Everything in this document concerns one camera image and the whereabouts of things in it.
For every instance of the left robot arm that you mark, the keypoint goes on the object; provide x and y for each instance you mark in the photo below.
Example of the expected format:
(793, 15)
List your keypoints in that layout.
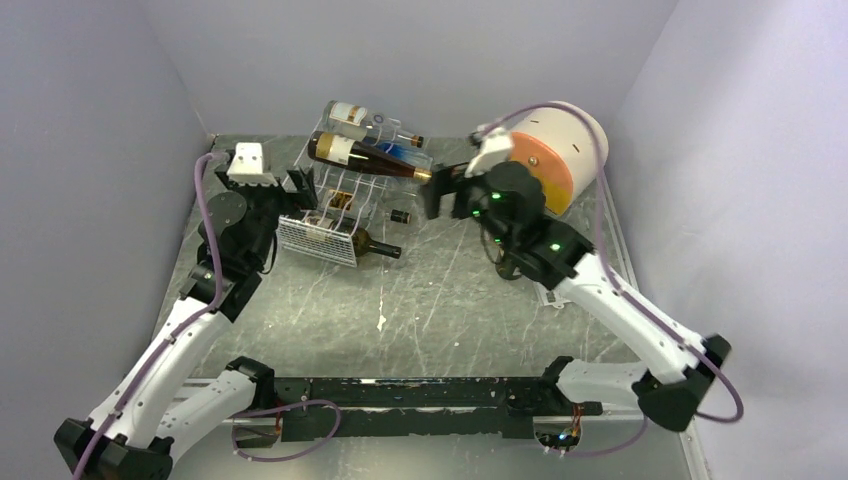
(136, 433)

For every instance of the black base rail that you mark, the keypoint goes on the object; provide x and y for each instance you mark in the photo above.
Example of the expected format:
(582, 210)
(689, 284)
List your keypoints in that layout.
(356, 407)

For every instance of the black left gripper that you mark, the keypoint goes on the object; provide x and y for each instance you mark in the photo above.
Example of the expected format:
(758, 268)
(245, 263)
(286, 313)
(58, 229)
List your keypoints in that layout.
(304, 195)

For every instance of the white wire wine rack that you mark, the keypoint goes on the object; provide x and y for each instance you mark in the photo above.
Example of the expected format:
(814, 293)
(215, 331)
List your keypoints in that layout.
(350, 179)

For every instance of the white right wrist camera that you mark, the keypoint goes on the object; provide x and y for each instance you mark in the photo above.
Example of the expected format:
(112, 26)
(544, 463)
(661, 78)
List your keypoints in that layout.
(493, 148)

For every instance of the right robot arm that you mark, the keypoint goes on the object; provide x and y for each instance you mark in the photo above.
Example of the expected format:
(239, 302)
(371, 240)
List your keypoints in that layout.
(675, 366)

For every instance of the brown bottle gold foil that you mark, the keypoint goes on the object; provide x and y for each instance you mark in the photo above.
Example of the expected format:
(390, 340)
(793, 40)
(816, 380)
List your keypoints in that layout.
(348, 154)

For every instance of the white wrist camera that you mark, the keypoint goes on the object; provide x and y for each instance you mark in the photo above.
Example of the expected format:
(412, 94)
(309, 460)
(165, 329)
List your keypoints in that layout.
(493, 148)
(248, 166)

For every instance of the clear bottle on rack top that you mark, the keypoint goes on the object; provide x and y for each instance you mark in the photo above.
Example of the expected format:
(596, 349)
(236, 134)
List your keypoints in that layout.
(367, 126)

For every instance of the white paper label sheet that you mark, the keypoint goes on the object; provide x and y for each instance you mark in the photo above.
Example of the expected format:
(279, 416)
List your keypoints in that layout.
(549, 298)

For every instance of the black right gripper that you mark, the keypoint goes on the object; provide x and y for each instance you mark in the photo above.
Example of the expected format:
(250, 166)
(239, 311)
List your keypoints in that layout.
(446, 180)

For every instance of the blue clear bottle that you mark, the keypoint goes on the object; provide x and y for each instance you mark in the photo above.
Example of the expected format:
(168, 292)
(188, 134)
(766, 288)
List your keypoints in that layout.
(409, 155)

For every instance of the dark green bottle black neck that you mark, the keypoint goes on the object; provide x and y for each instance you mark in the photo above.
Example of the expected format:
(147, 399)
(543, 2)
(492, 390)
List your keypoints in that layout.
(362, 242)

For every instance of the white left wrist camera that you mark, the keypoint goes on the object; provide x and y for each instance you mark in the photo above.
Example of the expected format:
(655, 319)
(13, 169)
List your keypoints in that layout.
(248, 166)

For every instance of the cream orange yellow cylinder box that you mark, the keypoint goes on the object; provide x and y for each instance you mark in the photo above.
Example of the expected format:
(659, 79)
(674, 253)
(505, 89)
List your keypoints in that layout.
(560, 148)

